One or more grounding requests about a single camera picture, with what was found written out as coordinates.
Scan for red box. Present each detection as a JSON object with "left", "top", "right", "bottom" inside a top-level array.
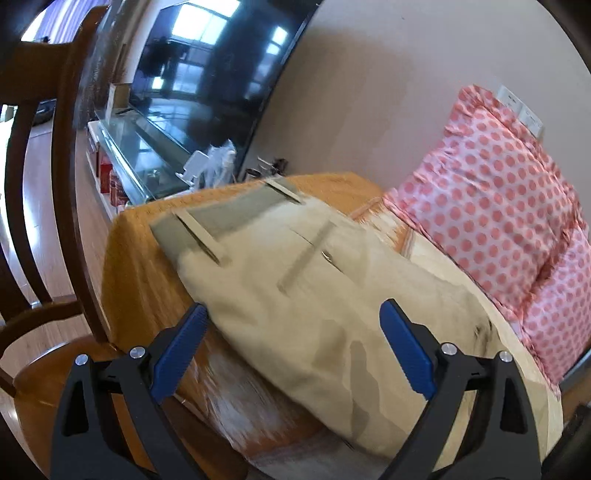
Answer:
[{"left": 98, "top": 154, "right": 122, "bottom": 204}]

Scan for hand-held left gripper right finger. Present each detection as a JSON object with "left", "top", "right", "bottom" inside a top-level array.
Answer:
[{"left": 379, "top": 298, "right": 542, "bottom": 480}]

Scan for white phone stand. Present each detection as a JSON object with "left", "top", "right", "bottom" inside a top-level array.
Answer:
[{"left": 174, "top": 150, "right": 208, "bottom": 189}]

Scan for pink polka dot pillow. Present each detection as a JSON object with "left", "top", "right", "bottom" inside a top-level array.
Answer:
[{"left": 382, "top": 84, "right": 591, "bottom": 386}]

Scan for glass top television stand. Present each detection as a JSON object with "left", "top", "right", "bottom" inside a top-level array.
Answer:
[{"left": 86, "top": 107, "right": 195, "bottom": 217}]

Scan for beige pants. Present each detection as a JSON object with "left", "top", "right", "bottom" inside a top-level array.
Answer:
[{"left": 150, "top": 178, "right": 504, "bottom": 460}]

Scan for clear plastic bag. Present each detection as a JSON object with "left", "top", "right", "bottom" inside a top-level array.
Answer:
[{"left": 199, "top": 141, "right": 237, "bottom": 188}]

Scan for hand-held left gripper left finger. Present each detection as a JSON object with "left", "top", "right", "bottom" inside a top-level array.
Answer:
[{"left": 50, "top": 302, "right": 209, "bottom": 480}]

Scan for white wall socket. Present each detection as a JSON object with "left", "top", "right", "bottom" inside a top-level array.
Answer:
[{"left": 498, "top": 85, "right": 544, "bottom": 138}]

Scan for cardboard box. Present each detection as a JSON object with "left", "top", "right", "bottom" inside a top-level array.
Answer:
[{"left": 105, "top": 82, "right": 134, "bottom": 121}]

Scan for wooden chair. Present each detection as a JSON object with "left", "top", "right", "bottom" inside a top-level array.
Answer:
[{"left": 0, "top": 6, "right": 139, "bottom": 435}]

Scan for orange patterned tablecloth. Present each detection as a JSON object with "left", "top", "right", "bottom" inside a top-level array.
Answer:
[{"left": 102, "top": 172, "right": 565, "bottom": 480}]

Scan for black flat television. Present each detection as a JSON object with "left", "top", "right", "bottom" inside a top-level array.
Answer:
[{"left": 128, "top": 0, "right": 321, "bottom": 171}]

